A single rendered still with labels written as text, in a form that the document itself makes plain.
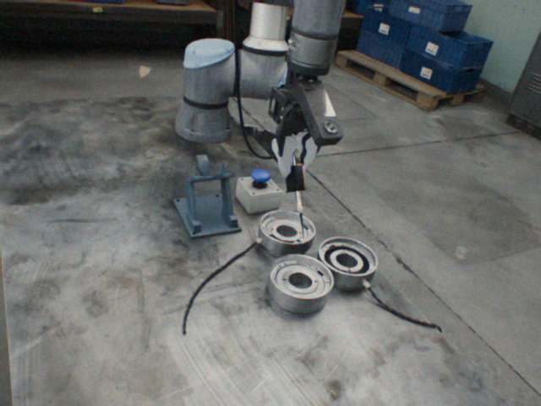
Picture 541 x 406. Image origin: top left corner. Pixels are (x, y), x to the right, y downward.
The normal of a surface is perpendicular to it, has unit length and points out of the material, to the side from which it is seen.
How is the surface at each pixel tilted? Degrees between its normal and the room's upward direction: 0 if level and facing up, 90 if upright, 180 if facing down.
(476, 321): 0
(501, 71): 90
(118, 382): 0
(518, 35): 90
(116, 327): 0
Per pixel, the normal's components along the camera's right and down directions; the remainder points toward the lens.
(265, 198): 0.46, 0.53
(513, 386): 0.15, -0.84
